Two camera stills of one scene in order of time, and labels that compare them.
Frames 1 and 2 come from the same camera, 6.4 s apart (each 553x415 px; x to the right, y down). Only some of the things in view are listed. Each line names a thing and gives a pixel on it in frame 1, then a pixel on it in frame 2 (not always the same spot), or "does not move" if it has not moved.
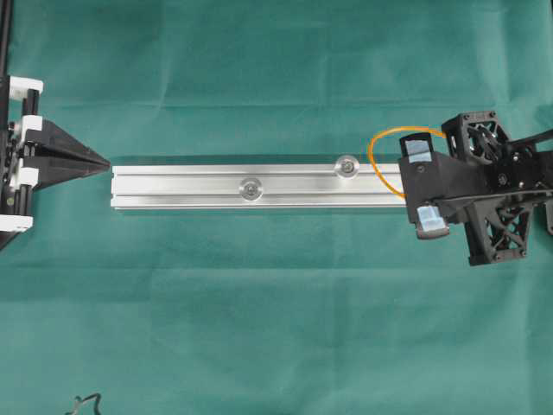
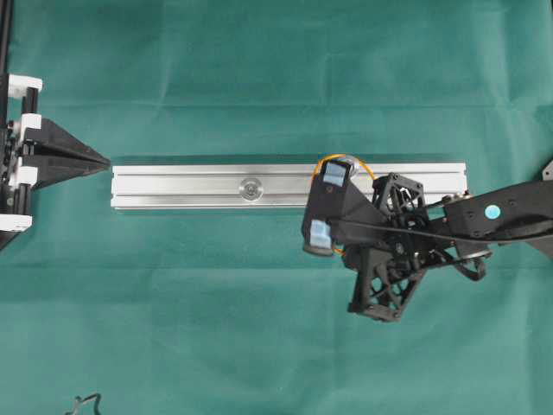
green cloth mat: (270, 311) does not move
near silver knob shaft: (251, 189) does not move
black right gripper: (486, 178) -> (387, 236)
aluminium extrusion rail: (257, 187) does not move
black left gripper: (28, 148) does not move
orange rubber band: (371, 162) -> (336, 250)
